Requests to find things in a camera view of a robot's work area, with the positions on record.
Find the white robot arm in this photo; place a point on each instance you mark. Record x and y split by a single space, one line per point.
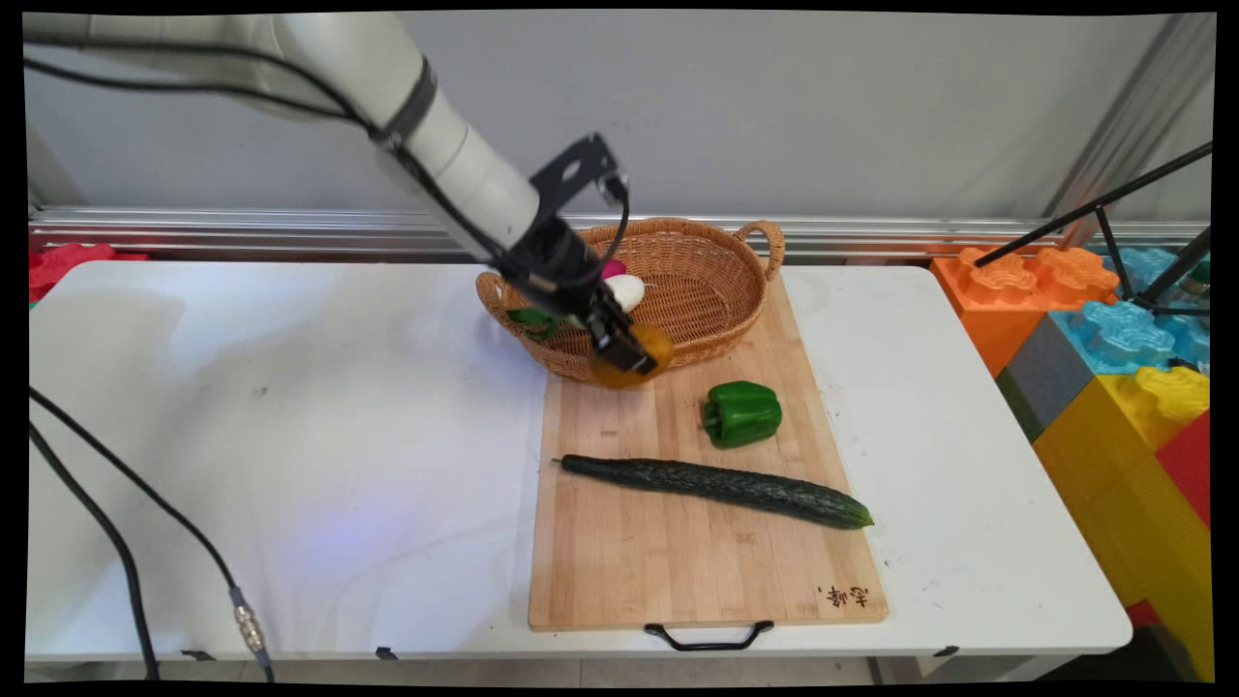
368 87

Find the blue toy building block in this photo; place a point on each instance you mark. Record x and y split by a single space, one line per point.
1123 334

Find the green bell pepper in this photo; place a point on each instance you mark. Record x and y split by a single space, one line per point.
742 414

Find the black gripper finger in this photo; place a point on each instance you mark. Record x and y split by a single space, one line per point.
624 344

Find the dark green cucumber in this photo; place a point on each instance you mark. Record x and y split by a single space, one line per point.
716 484

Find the woven wicker basket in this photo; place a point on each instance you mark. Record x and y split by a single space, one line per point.
697 290

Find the grey toy building block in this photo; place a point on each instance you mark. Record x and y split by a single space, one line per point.
1041 378

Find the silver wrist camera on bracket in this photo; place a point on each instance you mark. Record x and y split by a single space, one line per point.
576 174

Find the orange toy building block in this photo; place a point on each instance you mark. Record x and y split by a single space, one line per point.
1007 290

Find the wooden cutting board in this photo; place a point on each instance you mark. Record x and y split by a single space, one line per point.
678 552

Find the yellow brown pear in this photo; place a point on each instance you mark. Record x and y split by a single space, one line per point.
654 347

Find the horizontal aluminium rail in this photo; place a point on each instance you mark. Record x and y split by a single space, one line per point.
871 237

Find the pink and white radish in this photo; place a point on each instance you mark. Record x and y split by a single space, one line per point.
627 290

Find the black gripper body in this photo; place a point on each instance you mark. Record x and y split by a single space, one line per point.
552 261

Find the black tripod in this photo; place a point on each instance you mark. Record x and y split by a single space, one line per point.
1113 208

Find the red toy building block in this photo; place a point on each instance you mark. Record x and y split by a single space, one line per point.
1189 465

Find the yellow toy building block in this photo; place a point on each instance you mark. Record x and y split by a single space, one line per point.
1133 484

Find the red foam block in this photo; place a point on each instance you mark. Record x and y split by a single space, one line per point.
68 263

